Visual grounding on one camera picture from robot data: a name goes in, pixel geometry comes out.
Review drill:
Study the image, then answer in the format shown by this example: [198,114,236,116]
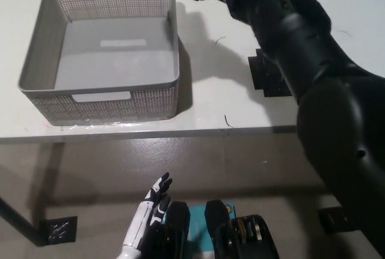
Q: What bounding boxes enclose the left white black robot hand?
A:
[115,172,174,259]

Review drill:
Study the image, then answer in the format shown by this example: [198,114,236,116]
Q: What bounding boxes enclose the black metal table leg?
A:
[0,195,42,247]

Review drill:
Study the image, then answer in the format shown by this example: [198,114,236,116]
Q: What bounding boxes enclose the grey perforated plastic basket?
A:
[17,0,181,127]

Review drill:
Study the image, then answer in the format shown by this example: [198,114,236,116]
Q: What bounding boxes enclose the black table foot plate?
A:
[38,216,78,246]
[318,207,356,235]

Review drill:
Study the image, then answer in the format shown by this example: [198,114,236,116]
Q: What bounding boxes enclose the black tape patch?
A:
[247,47,292,98]

